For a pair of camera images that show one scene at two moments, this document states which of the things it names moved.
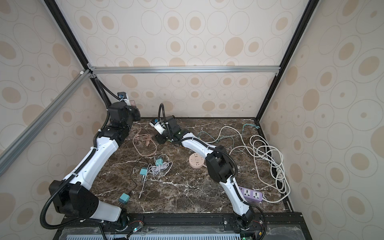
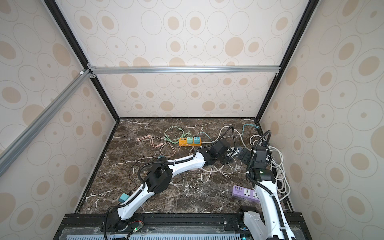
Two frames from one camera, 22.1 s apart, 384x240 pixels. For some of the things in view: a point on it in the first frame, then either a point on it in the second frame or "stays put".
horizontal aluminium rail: (180, 69) stays put
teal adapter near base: (124, 198) stays put
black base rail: (185, 226) stays put
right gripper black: (159, 138) → (251, 154)
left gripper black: (136, 111) → (226, 162)
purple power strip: (251, 195) stays put
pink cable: (148, 143) → (161, 145)
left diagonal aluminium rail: (8, 155) stays put
